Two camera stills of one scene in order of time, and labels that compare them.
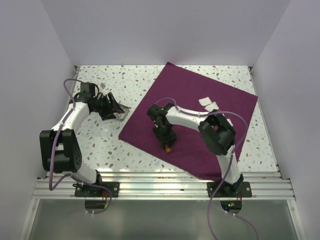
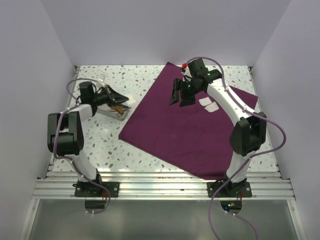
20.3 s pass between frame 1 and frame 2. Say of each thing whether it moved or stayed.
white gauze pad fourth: stayed
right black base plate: stayed
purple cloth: stayed
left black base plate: stayed
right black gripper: moved
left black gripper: moved
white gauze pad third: stayed
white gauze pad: moved
